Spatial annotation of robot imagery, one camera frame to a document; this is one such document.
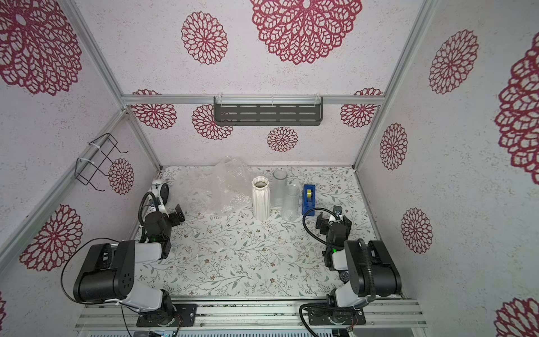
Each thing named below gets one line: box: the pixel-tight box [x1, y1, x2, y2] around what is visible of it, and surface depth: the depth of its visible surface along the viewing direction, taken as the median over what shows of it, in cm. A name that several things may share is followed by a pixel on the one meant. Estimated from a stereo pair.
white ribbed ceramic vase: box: [251, 175, 271, 222], surface depth 87 cm
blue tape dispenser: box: [301, 183, 316, 217], surface depth 102 cm
